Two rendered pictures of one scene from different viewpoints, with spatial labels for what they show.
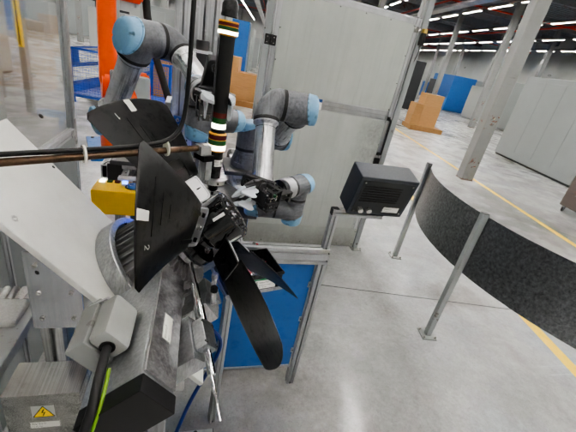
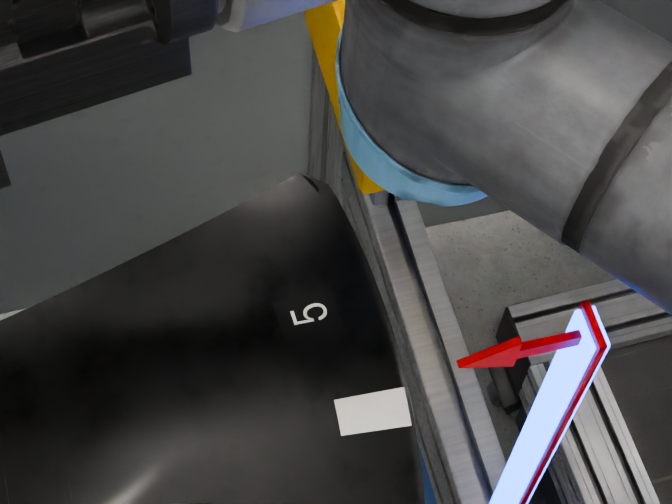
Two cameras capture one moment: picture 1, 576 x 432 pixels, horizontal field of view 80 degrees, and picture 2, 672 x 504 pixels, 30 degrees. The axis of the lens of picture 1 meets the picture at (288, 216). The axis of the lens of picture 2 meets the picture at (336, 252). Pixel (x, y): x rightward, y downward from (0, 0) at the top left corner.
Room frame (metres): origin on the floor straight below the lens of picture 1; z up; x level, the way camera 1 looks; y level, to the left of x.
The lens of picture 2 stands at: (1.03, 0.05, 1.69)
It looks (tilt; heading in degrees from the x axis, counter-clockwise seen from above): 60 degrees down; 89
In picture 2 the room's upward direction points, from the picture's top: 5 degrees clockwise
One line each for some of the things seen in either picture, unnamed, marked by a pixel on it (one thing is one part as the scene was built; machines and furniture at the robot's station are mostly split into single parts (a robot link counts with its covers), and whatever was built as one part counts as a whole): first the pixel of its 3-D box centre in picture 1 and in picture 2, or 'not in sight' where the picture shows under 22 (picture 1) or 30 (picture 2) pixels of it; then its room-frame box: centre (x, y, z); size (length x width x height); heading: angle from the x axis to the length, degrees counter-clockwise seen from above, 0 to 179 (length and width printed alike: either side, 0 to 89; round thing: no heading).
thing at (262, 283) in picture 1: (248, 270); not in sight; (1.06, 0.10, 0.85); 0.22 x 0.17 x 0.07; 122
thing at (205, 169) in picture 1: (212, 163); not in sight; (0.81, 0.21, 1.31); 0.09 x 0.07 x 0.10; 143
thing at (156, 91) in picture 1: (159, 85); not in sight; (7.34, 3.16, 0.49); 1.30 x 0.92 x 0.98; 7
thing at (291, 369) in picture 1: (303, 327); not in sight; (1.32, -0.19, 0.39); 0.04 x 0.04 x 0.78; 18
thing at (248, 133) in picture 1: (250, 133); not in sight; (1.68, 0.26, 1.20); 0.13 x 0.12 x 0.14; 106
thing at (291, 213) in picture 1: (289, 209); not in sight; (1.16, 0.00, 1.08); 0.11 x 0.08 x 0.11; 106
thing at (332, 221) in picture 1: (330, 228); not in sight; (1.32, -0.19, 0.96); 0.03 x 0.03 x 0.20; 18
